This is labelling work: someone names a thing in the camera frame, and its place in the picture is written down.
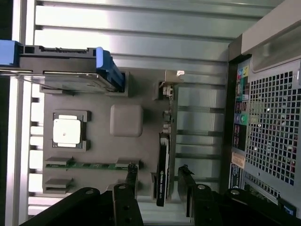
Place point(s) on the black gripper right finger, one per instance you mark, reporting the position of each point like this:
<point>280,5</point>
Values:
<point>202,207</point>

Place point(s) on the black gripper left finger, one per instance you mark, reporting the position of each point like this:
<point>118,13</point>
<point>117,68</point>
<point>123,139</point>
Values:
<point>122,207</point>

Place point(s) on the green RAM stick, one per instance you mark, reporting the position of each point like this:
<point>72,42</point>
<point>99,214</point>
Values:
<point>94,165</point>

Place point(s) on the grey parts rack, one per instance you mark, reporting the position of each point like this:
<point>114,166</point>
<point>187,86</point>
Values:
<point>103,146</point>

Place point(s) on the grey square rounded block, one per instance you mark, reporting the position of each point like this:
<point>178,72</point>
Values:
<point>127,120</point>

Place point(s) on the silver CPU chip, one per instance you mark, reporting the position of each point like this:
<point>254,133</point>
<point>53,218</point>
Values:
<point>67,131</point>

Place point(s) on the grey metal PC case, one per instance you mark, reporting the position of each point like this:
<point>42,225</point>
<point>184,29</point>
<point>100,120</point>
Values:
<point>270,117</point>

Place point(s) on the hard disk with blue carrier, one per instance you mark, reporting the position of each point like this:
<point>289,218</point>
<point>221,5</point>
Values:
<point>58,61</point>

